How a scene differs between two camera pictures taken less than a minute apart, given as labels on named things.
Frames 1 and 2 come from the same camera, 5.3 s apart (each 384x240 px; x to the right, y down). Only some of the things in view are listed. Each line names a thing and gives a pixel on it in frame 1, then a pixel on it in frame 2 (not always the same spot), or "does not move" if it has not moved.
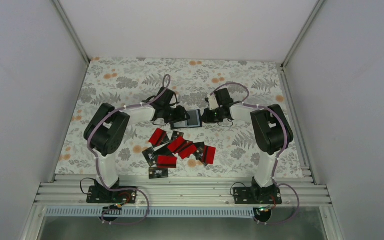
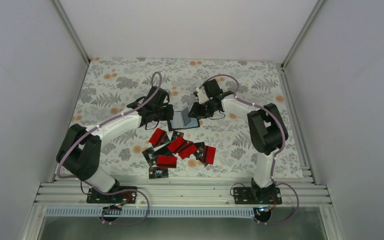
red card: [166, 161] does not move
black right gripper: [206, 119] → [197, 113]
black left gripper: [180, 116] → [168, 116]
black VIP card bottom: [155, 172] does not move
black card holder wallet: [195, 121] does not move
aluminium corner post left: [63, 16] does not move
